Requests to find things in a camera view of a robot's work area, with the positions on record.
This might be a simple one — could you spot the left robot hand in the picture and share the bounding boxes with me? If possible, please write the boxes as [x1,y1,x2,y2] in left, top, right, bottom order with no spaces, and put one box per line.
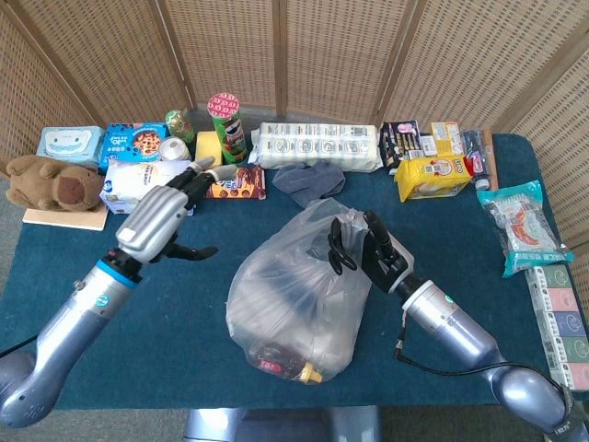
[114,155,240,264]

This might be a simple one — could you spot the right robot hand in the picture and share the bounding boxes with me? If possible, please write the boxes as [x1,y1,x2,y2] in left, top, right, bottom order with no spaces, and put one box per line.
[327,210,415,294]

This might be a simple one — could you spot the clear plastic bag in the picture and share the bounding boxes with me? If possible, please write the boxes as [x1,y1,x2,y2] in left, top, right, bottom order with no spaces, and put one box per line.
[225,197,374,383]

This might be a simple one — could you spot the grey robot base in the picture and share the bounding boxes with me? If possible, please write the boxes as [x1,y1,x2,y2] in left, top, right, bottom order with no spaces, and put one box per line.
[183,405,383,442]

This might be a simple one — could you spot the teal packaged item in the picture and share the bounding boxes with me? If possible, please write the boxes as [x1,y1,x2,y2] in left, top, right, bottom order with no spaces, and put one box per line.
[476,179,575,279]

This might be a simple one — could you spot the white facial tissue pack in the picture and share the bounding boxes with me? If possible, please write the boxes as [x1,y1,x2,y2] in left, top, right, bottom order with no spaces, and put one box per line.
[99,159,192,215]

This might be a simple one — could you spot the blue cookie box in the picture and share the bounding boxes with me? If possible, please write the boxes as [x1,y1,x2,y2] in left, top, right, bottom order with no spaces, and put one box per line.
[98,122,171,174]

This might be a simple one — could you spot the light wooden board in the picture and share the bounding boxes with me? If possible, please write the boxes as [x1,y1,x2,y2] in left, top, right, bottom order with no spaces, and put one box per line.
[21,204,110,232]

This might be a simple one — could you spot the yellow sponge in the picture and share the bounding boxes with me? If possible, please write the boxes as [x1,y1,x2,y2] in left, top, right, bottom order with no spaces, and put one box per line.
[193,131,225,171]

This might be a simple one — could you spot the yellow cracker pack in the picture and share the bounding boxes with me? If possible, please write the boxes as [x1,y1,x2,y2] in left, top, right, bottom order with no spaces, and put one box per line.
[394,155,473,204]

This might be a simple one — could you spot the brown Hello Panda box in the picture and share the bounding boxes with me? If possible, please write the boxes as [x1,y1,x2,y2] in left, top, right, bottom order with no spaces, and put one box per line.
[204,165,267,201]

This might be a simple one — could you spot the brown capybara plush toy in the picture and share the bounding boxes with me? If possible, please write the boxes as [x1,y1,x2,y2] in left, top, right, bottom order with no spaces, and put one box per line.
[5,154,105,213]

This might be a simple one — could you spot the light blue wet wipes pack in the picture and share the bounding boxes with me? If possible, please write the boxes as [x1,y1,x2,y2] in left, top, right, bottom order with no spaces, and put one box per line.
[35,125,106,169]

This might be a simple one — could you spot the green Pringles can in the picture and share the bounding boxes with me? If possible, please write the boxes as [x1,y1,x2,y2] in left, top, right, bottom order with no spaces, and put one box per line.
[206,92,248,167]

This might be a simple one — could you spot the grey cloth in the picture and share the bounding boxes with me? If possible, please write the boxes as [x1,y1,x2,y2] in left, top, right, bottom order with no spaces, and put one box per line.
[271,160,347,209]

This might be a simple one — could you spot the brown sauce bottle yellow cap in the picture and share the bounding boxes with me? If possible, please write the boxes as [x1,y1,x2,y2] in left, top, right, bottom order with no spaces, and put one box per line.
[250,347,323,384]

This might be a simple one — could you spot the pink white toothpaste tube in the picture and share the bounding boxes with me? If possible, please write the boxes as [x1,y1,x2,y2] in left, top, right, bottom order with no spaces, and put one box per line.
[464,154,493,191]

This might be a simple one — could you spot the yellow white small box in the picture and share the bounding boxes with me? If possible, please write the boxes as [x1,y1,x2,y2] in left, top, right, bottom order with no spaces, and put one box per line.
[430,122,464,157]

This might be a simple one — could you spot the long white tissue pack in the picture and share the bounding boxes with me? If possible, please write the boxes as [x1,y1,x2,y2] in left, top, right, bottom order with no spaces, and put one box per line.
[249,122,384,172]

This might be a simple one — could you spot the dark toothbrush pack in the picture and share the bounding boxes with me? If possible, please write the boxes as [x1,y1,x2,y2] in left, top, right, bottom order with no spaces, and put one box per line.
[461,129,491,160]

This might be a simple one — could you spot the brown wooden strip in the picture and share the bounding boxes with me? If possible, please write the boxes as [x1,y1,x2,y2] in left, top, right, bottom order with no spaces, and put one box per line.
[480,128,501,192]

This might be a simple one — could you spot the multicolour pocket tissue pack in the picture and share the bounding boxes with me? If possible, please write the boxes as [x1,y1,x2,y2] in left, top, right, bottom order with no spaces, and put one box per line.
[524,264,589,392]

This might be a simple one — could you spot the wicker folding screen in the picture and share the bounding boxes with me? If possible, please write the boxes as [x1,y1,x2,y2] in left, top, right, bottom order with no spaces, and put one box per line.
[0,0,589,250]

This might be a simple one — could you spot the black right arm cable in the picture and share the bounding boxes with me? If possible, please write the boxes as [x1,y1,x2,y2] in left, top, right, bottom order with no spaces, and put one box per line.
[393,321,567,392]

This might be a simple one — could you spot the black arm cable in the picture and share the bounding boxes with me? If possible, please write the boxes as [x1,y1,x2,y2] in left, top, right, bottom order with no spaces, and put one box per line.
[393,321,567,392]
[0,335,40,359]

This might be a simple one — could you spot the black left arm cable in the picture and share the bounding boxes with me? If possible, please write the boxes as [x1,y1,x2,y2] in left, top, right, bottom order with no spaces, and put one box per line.
[0,335,40,359]

